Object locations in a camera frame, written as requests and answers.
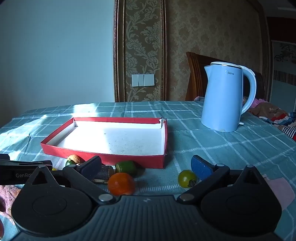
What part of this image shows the tan longan back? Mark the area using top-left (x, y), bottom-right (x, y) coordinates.
top-left (67, 154), bottom-right (82, 164)

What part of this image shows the green pointed cucumber end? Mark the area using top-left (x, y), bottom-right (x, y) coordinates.
top-left (65, 159), bottom-right (76, 166)

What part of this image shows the dark green tomato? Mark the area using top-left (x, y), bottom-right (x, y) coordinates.
top-left (178, 170), bottom-right (197, 188)

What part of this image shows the orange tangerine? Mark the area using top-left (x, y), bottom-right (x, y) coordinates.
top-left (107, 173), bottom-right (135, 196)

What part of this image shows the green cucumber chunk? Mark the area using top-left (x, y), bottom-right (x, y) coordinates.
top-left (115, 161), bottom-right (137, 177)

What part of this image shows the light blue electric kettle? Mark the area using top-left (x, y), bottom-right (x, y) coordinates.
top-left (201, 61), bottom-right (257, 132)

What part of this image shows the red shallow cardboard tray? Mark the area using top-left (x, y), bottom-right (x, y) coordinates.
top-left (41, 117), bottom-right (168, 169)

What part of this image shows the pink towel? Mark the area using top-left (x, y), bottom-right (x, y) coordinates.
top-left (263, 175), bottom-right (295, 210)

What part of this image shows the white wall switch panel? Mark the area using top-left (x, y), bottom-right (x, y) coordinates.
top-left (132, 74), bottom-right (155, 87)

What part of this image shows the ornate wallpaper panel frame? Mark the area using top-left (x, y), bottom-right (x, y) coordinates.
top-left (113, 1), bottom-right (167, 102)

